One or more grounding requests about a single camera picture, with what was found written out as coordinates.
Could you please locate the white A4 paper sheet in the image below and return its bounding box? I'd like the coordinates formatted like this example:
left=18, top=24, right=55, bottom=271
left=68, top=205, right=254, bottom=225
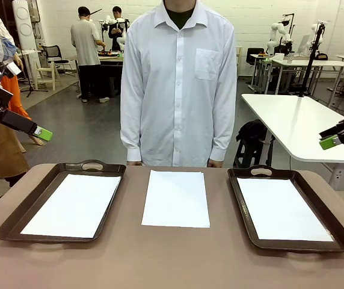
left=20, top=173, right=121, bottom=240
left=236, top=177, right=335, bottom=242

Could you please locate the white A4 paper stack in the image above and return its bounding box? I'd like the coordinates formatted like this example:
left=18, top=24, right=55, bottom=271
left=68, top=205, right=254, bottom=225
left=141, top=170, right=211, bottom=228

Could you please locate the right forearm in white sleeve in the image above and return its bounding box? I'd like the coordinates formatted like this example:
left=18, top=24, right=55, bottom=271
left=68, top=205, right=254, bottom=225
left=120, top=99, right=145, bottom=163

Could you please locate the left forearm in white sleeve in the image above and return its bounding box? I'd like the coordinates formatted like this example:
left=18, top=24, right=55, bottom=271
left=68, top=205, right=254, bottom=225
left=208, top=99, right=238, bottom=163

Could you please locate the mannequin in brown apron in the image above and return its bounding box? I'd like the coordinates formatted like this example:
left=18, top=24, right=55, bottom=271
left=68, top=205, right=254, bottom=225
left=0, top=122, right=31, bottom=188

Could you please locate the black microphone stand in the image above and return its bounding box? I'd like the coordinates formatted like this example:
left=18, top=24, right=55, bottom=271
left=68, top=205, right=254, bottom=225
left=17, top=54, right=49, bottom=99

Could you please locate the white side table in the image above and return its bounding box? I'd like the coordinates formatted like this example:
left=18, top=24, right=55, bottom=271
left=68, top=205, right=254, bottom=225
left=240, top=93, right=344, bottom=191

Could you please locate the white wooden chair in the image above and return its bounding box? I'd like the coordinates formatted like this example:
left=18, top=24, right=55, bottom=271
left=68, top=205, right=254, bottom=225
left=34, top=67, right=58, bottom=92

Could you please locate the white background desk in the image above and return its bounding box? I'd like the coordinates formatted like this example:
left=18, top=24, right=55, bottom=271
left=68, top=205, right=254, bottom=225
left=248, top=53, right=344, bottom=95

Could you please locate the black tripod stand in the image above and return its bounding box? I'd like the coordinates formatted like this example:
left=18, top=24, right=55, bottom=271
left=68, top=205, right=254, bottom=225
left=298, top=23, right=326, bottom=98

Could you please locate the black mesh office chair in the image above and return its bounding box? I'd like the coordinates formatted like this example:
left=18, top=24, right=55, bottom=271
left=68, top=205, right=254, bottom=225
left=41, top=45, right=71, bottom=75

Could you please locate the black backpack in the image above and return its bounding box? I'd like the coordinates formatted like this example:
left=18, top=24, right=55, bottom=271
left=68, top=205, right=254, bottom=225
left=236, top=119, right=269, bottom=146

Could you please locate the white standing air conditioner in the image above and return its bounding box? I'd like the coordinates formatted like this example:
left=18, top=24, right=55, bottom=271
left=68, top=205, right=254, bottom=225
left=11, top=0, right=38, bottom=51

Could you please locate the brown plastic serving tray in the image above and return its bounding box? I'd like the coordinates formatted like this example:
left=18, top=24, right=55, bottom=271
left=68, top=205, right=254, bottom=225
left=0, top=159, right=127, bottom=244
left=227, top=164, right=344, bottom=253

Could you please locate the person in pale t-shirt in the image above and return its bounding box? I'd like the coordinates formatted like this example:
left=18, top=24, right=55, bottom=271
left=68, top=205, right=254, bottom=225
left=70, top=6, right=111, bottom=104

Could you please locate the background workbench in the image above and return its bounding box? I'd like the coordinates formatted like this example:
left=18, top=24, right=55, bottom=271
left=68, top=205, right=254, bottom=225
left=97, top=51, right=125, bottom=98

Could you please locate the person in black jacket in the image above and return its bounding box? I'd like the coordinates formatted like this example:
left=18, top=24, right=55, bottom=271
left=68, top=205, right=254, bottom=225
left=108, top=5, right=128, bottom=52

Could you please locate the person in white shirt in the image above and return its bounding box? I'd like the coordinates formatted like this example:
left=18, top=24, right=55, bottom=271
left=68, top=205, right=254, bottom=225
left=120, top=0, right=238, bottom=168

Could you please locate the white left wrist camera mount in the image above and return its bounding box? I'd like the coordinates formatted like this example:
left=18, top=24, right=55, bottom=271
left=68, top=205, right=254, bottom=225
left=0, top=58, right=22, bottom=89

